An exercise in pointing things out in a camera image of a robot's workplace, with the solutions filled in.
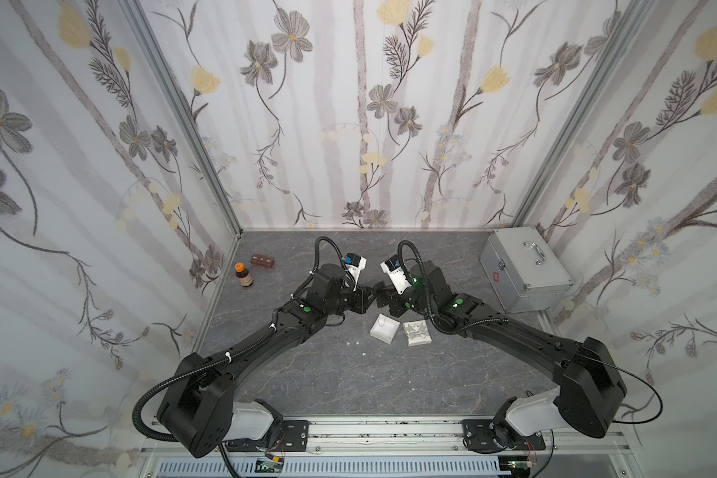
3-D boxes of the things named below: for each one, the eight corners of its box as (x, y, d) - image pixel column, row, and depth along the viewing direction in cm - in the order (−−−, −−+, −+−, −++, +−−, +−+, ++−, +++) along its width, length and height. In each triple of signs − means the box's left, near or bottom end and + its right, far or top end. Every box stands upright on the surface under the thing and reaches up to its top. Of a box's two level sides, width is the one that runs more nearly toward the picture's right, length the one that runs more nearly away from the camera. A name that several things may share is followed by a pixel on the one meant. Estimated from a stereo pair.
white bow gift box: (408, 347, 92) (409, 343, 90) (403, 326, 96) (404, 322, 94) (430, 343, 92) (432, 340, 90) (424, 323, 97) (425, 319, 95)
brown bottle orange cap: (240, 288, 105) (231, 273, 98) (243, 277, 108) (235, 262, 101) (251, 288, 105) (243, 273, 98) (254, 277, 108) (246, 262, 101)
